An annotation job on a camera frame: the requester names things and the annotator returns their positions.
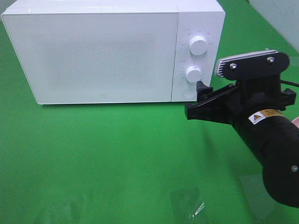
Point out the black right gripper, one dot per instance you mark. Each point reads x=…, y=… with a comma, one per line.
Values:
x=257, y=101

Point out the round white door button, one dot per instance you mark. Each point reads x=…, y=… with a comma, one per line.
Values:
x=189, y=93

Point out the pink round plate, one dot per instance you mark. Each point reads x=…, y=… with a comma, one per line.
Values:
x=296, y=121

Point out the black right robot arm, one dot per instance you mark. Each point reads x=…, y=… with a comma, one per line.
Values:
x=277, y=150

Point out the lower white microwave knob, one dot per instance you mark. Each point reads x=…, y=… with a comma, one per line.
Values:
x=193, y=74

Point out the white microwave knob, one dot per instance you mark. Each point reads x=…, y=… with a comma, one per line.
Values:
x=198, y=45
x=193, y=74

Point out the upper white microwave knob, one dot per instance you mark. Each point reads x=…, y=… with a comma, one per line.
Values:
x=198, y=45

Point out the clear tape patch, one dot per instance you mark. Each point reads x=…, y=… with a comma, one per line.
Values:
x=188, y=206

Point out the white microwave oven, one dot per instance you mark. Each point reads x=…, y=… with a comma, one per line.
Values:
x=195, y=17

